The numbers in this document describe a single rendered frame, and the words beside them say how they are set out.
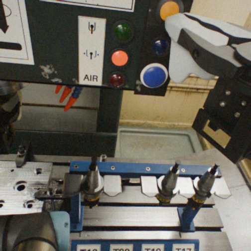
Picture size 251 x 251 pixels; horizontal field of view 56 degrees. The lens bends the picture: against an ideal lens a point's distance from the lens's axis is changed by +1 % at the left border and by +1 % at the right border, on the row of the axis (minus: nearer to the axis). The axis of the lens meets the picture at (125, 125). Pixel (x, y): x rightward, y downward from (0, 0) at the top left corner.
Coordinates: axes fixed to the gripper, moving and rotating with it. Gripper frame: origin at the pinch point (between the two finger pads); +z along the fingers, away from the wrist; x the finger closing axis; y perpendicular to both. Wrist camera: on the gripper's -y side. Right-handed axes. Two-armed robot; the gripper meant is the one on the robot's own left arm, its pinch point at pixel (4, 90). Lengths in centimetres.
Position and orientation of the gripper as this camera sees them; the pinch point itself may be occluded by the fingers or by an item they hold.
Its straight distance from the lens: 64.6
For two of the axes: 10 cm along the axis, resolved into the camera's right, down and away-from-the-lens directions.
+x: 9.9, 0.5, 1.2
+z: -0.5, -6.8, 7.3
